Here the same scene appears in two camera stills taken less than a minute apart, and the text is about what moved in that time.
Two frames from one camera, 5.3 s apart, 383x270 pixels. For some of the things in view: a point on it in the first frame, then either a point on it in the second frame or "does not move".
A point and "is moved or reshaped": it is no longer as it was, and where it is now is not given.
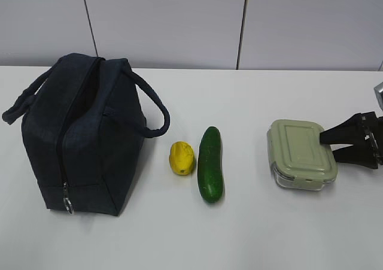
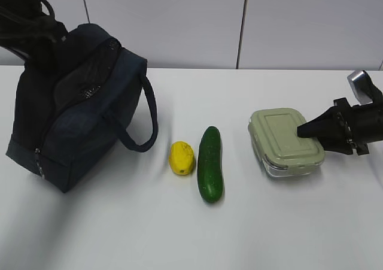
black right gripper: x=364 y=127 → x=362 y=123
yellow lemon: x=181 y=157 does not move
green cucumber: x=209 y=170 does not move
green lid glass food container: x=297 y=158 is moved or reshaped
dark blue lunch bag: x=84 y=121 is moved or reshaped
